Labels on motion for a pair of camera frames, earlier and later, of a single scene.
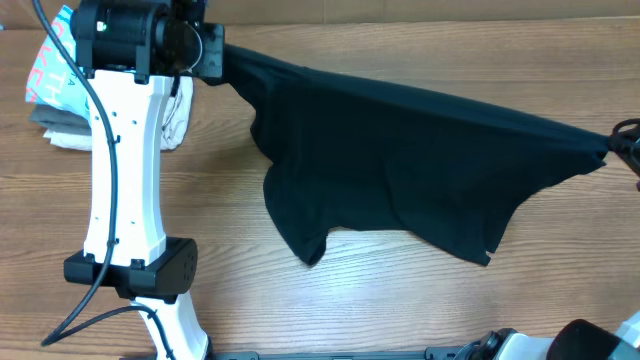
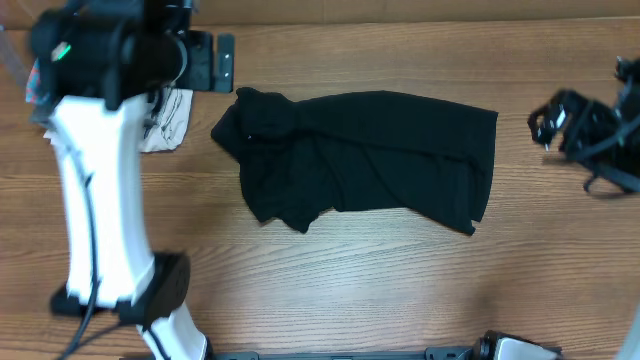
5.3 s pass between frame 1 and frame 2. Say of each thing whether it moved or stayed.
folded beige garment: stayed
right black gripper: moved
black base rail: stayed
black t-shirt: moved
